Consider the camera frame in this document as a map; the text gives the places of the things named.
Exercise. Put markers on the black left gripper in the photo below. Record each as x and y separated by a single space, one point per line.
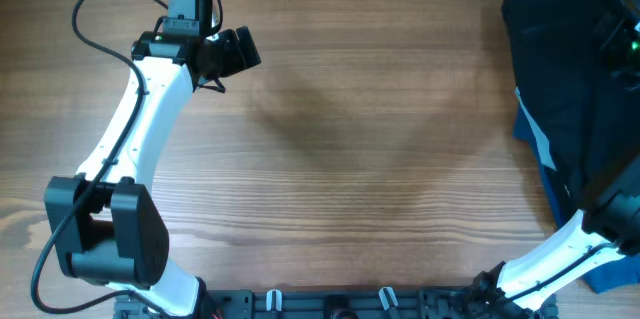
240 52

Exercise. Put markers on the black shorts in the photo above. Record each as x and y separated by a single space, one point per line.
590 117

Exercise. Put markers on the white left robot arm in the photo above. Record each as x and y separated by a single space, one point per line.
106 229

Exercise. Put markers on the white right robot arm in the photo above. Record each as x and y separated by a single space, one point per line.
604 228

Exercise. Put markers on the blue garment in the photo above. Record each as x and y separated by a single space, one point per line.
605 277

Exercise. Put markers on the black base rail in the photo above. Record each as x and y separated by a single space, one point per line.
386 302

